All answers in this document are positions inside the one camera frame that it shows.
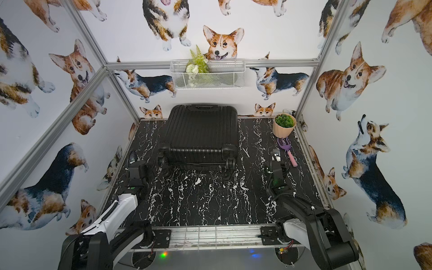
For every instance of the beige pot with green plant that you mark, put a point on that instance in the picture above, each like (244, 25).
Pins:
(283, 125)

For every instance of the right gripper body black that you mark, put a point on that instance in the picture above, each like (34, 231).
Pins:
(284, 169)

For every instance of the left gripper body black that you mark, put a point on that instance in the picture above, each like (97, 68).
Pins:
(135, 165)

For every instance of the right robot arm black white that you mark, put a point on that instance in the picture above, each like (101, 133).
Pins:
(320, 230)

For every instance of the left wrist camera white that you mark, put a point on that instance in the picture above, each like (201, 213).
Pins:
(132, 158)

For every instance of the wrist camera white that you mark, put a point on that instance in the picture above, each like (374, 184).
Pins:
(132, 158)
(276, 156)

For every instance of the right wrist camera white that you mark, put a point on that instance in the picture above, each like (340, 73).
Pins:
(276, 156)

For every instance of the aluminium front rail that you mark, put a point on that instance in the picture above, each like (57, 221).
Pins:
(222, 237)

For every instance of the white wire mesh basket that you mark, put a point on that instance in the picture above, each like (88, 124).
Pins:
(223, 74)

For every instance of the green fern with white flower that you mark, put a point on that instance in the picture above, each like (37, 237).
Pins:
(197, 69)

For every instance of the purple pink toy rake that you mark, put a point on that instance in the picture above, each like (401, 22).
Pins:
(286, 146)

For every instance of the black hard-shell suitcase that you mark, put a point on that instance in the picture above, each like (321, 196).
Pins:
(200, 137)

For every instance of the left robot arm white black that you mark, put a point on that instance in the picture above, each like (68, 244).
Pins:
(101, 246)

